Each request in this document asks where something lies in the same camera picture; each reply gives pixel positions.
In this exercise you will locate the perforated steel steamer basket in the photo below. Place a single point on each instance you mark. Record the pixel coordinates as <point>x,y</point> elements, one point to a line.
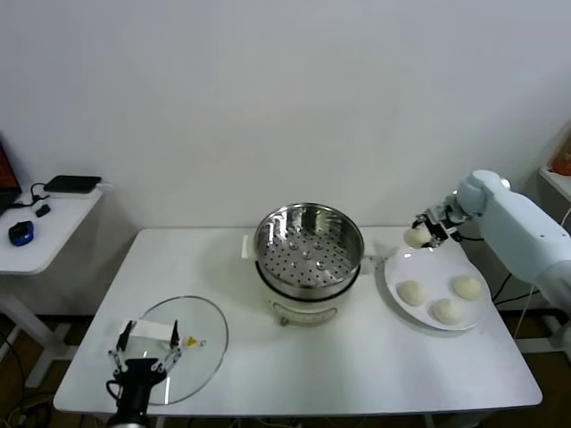
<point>285,223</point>

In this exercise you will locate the orange container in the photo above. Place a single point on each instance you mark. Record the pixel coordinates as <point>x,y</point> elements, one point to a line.
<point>563,160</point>

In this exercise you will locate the laptop screen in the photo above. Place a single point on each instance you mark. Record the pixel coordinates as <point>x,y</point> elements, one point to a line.
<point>6,174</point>

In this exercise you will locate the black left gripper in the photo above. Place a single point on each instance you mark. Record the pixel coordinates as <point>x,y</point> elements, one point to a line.
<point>140,371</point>

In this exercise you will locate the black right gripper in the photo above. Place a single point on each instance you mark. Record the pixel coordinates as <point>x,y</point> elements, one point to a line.
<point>441,221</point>

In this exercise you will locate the white electric cooking pot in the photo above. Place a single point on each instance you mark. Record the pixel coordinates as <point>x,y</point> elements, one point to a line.
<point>303,312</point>

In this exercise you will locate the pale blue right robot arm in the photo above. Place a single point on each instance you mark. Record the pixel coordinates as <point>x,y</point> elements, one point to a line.
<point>513,218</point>

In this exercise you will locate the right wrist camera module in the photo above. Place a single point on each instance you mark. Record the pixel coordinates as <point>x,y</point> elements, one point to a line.
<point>449,207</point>

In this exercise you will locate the flat black box device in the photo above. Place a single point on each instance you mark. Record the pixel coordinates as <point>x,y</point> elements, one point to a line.
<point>73,183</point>

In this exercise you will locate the round white plate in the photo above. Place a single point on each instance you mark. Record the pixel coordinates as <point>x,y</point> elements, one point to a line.
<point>428,272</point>

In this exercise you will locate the blue computer mouse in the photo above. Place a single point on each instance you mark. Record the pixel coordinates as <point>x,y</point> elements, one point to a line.
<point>21,232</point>

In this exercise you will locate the white steamed baozi bun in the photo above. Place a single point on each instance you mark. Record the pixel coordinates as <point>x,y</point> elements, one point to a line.
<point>412,293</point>
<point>417,237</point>
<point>467,286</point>
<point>446,311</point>

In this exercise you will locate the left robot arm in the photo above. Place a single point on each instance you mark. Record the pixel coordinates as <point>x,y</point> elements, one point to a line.
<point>127,422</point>

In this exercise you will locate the white side table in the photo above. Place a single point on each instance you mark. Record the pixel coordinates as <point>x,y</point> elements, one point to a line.
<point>53,241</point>

